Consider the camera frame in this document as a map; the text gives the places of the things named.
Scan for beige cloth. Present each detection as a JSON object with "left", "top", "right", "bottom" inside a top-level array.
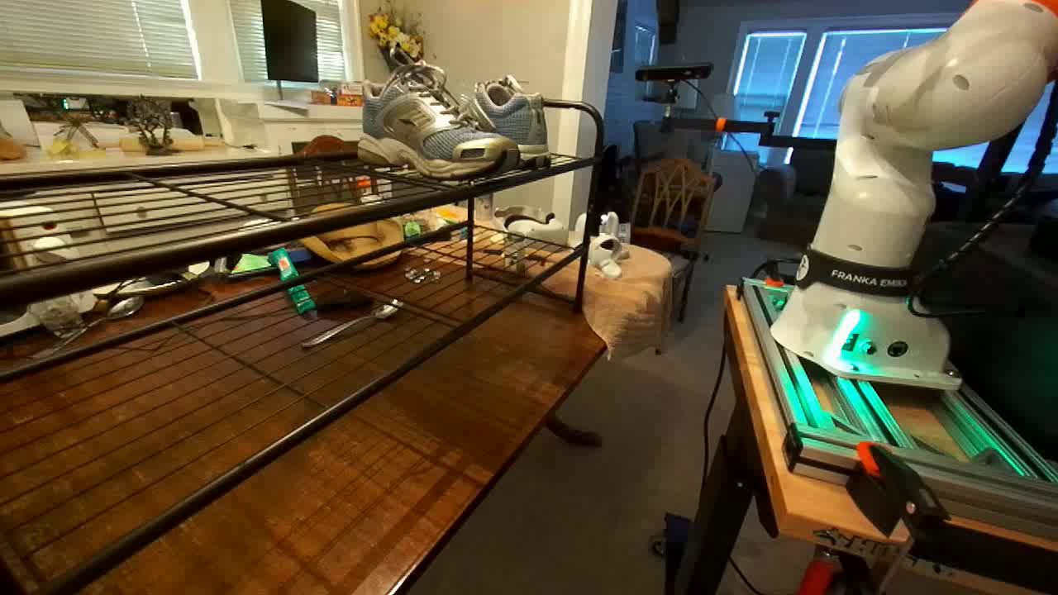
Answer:
[{"left": 546, "top": 235, "right": 682, "bottom": 363}]

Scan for green tube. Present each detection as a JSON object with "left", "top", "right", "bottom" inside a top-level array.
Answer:
[{"left": 265, "top": 244, "right": 320, "bottom": 320}]

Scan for black bar camera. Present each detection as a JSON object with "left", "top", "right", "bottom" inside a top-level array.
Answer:
[{"left": 631, "top": 58, "right": 713, "bottom": 87}]

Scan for large black box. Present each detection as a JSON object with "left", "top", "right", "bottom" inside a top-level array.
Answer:
[{"left": 913, "top": 217, "right": 1058, "bottom": 459}]

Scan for wide window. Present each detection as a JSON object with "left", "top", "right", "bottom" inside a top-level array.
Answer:
[{"left": 793, "top": 27, "right": 1058, "bottom": 175}]

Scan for wooden workbench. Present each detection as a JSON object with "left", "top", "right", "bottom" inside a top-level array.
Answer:
[{"left": 671, "top": 282, "right": 1058, "bottom": 595}]

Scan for black orange clamp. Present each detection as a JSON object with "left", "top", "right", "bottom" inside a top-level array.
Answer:
[{"left": 843, "top": 439, "right": 1058, "bottom": 595}]

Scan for black flat screen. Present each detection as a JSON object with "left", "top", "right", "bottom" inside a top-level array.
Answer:
[{"left": 256, "top": 0, "right": 325, "bottom": 87}]

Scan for yellow flower bouquet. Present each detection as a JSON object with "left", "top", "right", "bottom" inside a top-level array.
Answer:
[{"left": 364, "top": 7, "right": 427, "bottom": 67}]

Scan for narrow window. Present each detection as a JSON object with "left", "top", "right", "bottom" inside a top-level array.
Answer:
[{"left": 730, "top": 28, "right": 809, "bottom": 125}]

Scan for wooden chair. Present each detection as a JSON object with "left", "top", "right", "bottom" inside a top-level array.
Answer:
[{"left": 629, "top": 151, "right": 719, "bottom": 324}]

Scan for black metal shoe rack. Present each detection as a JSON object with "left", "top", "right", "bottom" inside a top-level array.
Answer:
[{"left": 0, "top": 95, "right": 608, "bottom": 595}]

